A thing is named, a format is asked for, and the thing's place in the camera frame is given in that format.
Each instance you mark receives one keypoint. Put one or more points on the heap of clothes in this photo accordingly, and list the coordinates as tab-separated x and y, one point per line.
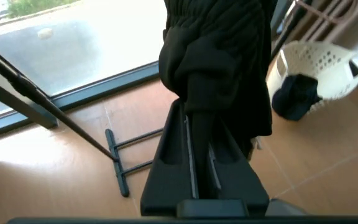
294	99

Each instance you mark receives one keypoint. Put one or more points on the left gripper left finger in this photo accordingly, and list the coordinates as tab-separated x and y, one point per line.
169	180

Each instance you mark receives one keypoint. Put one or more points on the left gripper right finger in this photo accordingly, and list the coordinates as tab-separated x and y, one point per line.
241	180

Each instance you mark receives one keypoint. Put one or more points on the black clothes rack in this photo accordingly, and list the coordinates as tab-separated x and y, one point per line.
42	101

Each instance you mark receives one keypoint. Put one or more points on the black shorts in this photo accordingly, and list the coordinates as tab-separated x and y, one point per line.
213	62

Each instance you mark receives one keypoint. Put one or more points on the white laundry basket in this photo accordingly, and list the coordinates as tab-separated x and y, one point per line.
331	77

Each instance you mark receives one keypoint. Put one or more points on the brown curtain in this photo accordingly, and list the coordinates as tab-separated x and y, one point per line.
322	18

